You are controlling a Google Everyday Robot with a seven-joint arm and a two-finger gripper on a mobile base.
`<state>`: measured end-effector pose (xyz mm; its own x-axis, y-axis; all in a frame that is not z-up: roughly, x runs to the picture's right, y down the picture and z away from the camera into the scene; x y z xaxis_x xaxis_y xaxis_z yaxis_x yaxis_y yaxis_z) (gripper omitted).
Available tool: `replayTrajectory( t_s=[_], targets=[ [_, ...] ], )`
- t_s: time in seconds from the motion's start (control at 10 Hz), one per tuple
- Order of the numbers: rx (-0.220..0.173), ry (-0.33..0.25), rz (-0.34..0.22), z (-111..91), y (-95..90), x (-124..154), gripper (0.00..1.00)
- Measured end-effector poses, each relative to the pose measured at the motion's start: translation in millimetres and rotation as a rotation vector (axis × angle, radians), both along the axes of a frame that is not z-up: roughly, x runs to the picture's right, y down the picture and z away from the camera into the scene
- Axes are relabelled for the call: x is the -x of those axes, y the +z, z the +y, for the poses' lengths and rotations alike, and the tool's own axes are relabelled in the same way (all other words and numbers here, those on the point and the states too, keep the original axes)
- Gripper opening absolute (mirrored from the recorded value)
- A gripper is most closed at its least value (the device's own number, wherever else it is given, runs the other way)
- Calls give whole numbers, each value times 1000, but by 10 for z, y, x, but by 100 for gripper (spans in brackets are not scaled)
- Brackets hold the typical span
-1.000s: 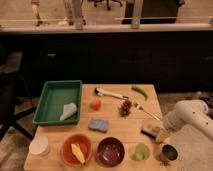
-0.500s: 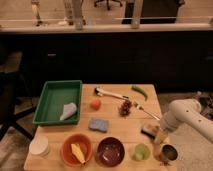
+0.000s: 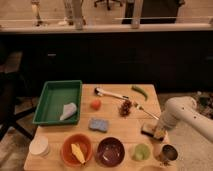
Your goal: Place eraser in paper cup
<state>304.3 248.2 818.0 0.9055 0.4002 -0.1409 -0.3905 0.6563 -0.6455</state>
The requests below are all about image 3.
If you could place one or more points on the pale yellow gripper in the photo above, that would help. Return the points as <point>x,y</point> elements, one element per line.
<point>159,133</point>

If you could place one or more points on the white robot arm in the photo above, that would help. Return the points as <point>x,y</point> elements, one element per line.
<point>184,109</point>

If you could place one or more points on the metal cup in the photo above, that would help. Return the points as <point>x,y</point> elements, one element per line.
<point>168,153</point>

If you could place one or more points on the green plastic cup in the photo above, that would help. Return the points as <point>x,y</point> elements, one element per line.
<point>141,152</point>

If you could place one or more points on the white paper cup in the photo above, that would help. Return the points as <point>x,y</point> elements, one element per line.
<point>39,146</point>

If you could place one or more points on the brown pine cone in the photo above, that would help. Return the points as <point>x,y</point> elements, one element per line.
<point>124,110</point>

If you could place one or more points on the green pea pod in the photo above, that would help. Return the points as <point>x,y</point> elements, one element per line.
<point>141,91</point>

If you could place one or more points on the dark purple bowl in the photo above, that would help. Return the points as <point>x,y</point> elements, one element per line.
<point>110,152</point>

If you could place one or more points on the blue sponge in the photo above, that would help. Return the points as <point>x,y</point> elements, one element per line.
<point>99,125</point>

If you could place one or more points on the orange tomato toy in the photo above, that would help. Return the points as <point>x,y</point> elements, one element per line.
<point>95,104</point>

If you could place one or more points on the orange bowl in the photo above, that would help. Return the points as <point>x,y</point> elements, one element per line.
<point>66,152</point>

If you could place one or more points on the white crumpled cloth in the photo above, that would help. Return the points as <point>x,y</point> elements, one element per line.
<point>68,111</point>

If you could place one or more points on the green plastic tray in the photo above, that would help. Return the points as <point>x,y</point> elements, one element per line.
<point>54,96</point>

